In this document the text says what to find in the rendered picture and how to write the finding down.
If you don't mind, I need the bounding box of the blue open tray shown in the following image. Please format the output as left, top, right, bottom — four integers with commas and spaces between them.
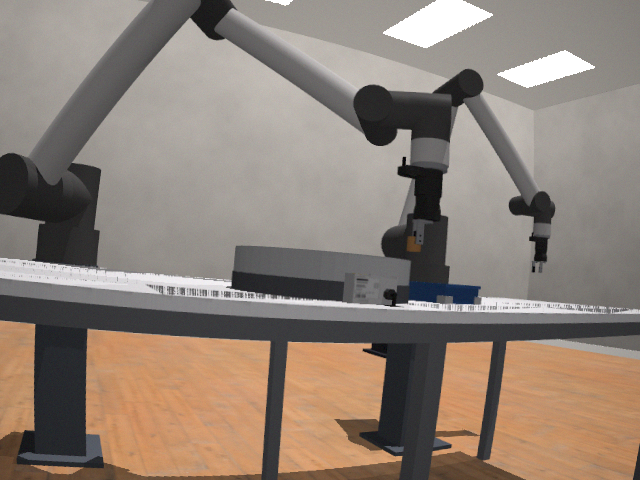
409, 281, 481, 304

